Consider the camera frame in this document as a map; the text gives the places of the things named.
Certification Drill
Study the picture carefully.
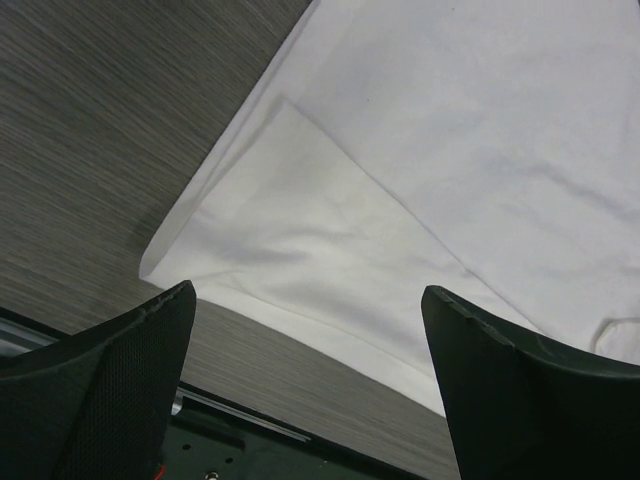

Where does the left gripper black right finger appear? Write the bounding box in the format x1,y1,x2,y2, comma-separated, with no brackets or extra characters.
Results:
421,286,639,479

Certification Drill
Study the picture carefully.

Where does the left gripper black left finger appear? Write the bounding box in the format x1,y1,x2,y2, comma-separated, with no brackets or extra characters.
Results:
1,281,196,479

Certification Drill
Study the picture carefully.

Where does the white t shirt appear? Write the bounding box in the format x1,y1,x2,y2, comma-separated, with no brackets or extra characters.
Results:
139,1,639,413

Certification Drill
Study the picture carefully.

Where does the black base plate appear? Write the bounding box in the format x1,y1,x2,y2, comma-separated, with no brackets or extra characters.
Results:
155,382,418,480

